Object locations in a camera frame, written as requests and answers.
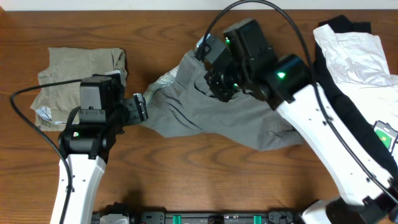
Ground black garment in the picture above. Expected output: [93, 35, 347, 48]
[313, 15, 397, 178]

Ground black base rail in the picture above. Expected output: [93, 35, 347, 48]
[91, 202, 302, 224]

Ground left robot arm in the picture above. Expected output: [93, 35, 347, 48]
[50, 74, 149, 223]

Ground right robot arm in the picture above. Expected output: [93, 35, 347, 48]
[197, 19, 397, 223]

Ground white t-shirt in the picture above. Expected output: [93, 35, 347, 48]
[313, 24, 397, 154]

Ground folded khaki shorts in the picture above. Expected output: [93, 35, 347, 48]
[30, 47, 127, 131]

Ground grey shorts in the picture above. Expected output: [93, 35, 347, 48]
[143, 50, 303, 151]

